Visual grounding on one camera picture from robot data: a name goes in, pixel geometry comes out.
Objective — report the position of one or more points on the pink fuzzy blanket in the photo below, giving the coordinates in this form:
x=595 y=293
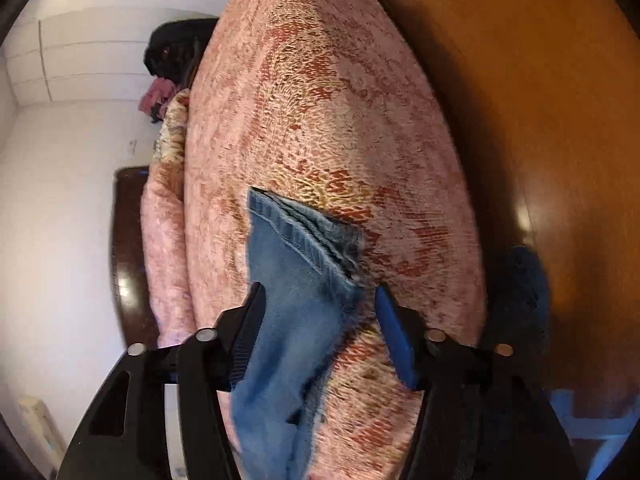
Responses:
x=162 y=240

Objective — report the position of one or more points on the pink and maroon clothing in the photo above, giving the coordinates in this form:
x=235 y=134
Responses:
x=155 y=92

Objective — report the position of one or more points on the black bag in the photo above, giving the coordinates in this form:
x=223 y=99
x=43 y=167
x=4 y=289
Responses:
x=170 y=50

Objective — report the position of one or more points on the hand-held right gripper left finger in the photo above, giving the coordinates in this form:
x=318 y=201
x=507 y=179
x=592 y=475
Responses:
x=250 y=330

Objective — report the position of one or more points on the blue denim pants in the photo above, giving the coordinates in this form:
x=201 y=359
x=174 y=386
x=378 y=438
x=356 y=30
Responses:
x=300 y=320

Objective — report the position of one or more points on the white wall cabinet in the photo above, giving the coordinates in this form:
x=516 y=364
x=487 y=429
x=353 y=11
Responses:
x=90 y=55

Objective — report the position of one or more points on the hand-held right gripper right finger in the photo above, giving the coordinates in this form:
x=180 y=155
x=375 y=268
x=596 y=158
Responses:
x=397 y=340

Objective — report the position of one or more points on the dark wooden headboard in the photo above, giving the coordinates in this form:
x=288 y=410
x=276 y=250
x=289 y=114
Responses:
x=127 y=260

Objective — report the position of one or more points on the pink patterned bedspread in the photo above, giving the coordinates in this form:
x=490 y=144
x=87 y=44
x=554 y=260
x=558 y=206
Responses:
x=325 y=110

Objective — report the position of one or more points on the dark blue cloth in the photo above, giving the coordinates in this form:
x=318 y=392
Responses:
x=522 y=285

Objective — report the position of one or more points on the floral pillow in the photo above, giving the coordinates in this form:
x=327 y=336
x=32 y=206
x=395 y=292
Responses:
x=172 y=125

